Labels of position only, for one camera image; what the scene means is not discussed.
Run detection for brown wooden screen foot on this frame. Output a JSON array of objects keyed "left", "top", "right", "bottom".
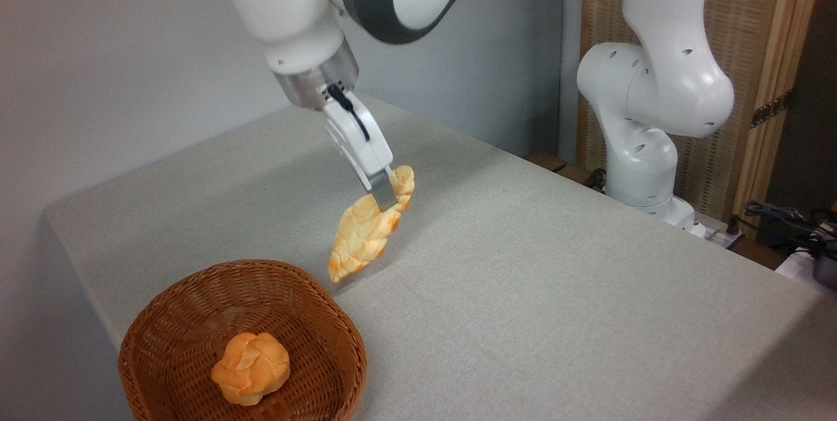
[{"left": 526, "top": 152, "right": 594, "bottom": 186}]

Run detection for metal screen hinge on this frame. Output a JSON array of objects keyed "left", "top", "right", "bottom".
[{"left": 750, "top": 95, "right": 789, "bottom": 129}]

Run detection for round golden bread roll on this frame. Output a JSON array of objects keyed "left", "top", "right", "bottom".
[{"left": 211, "top": 332, "right": 291, "bottom": 407}]

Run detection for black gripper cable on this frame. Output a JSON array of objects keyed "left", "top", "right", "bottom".
[{"left": 326, "top": 83, "right": 372, "bottom": 143}]

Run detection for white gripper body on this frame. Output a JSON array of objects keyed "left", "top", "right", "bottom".
[{"left": 323, "top": 90, "right": 395, "bottom": 192}]

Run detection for long pale braided bread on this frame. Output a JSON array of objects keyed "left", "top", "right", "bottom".
[{"left": 328, "top": 165, "right": 416, "bottom": 285}]

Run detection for white power strip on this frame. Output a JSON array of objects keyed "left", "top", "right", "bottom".
[{"left": 692, "top": 221, "right": 744, "bottom": 250}]

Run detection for brown wicker basket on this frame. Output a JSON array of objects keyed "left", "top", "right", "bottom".
[{"left": 118, "top": 260, "right": 368, "bottom": 421}]

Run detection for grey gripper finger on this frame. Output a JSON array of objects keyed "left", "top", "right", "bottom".
[{"left": 369, "top": 169, "right": 400, "bottom": 212}]

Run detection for black cable bundle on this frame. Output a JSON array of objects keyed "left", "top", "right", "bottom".
[{"left": 727, "top": 201, "right": 837, "bottom": 246}]

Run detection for grey tablecloth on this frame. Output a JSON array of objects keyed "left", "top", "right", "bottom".
[{"left": 44, "top": 94, "right": 837, "bottom": 421}]

